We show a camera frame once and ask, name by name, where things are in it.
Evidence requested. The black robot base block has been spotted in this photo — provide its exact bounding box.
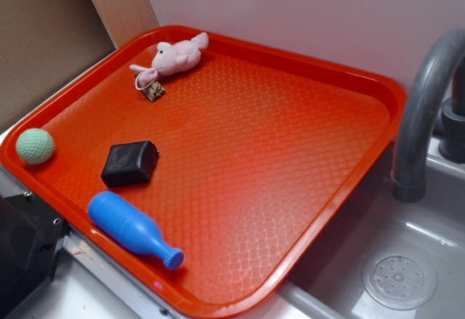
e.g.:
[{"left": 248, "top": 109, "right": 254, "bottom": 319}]
[{"left": 1, "top": 195, "right": 67, "bottom": 318}]

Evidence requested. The green ball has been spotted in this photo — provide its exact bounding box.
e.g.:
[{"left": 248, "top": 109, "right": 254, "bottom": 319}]
[{"left": 15, "top": 128, "right": 55, "bottom": 165}]

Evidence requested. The red plastic tray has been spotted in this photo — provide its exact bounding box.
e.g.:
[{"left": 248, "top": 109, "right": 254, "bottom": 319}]
[{"left": 1, "top": 26, "right": 406, "bottom": 318}]

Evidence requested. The small brown tag bundle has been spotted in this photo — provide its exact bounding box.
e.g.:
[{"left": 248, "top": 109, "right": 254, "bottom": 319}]
[{"left": 134, "top": 73, "right": 166, "bottom": 102}]

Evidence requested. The black rectangular block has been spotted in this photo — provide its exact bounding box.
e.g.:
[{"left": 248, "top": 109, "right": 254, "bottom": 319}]
[{"left": 100, "top": 140, "right": 159, "bottom": 188}]

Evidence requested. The pink plush toy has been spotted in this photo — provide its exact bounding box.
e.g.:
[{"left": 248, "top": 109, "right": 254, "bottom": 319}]
[{"left": 129, "top": 32, "right": 209, "bottom": 84}]

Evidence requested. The blue plastic bottle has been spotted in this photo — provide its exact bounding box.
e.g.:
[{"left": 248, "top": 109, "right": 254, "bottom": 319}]
[{"left": 88, "top": 191, "right": 184, "bottom": 270}]

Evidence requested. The wooden board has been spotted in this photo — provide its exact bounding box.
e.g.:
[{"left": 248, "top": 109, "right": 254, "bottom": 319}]
[{"left": 92, "top": 0, "right": 159, "bottom": 49}]

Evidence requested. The grey toy sink basin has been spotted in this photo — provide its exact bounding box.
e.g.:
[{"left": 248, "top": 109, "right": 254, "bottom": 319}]
[{"left": 278, "top": 139, "right": 464, "bottom": 318}]

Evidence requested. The brown cardboard panel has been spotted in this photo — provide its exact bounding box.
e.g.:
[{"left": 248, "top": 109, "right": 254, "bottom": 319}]
[{"left": 1, "top": 0, "right": 114, "bottom": 131}]

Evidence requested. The grey toy faucet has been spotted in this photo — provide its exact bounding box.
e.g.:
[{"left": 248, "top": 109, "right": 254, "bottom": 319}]
[{"left": 391, "top": 28, "right": 464, "bottom": 203}]

